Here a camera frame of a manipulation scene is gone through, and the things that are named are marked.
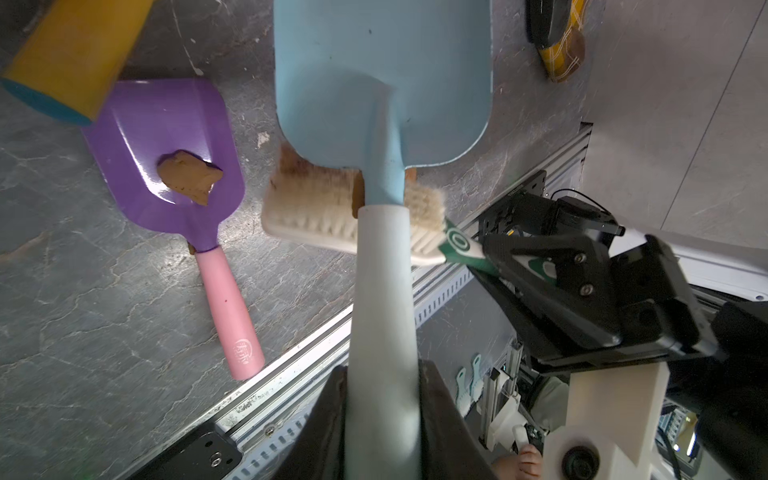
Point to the plaid brown cloth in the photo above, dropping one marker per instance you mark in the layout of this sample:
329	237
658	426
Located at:
555	28

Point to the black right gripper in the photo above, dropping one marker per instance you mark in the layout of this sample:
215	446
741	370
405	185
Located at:
604	312

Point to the blue toy trowel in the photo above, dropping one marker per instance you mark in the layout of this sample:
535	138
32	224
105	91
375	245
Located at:
382	86

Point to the purple trowel pink handle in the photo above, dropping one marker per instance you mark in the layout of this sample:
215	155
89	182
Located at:
166	151

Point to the yellow toy trowel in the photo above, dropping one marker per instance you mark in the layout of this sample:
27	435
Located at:
71	61

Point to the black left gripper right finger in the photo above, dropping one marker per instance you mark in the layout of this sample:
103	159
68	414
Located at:
447	449

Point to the soil lump on purple trowel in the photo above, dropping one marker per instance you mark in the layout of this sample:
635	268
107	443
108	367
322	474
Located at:
190	176

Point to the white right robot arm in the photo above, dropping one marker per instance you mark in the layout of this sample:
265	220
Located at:
611	426

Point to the white cleaning brush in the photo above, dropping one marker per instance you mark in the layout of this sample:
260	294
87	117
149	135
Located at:
317	206

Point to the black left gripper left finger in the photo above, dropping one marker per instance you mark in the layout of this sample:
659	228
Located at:
318	452

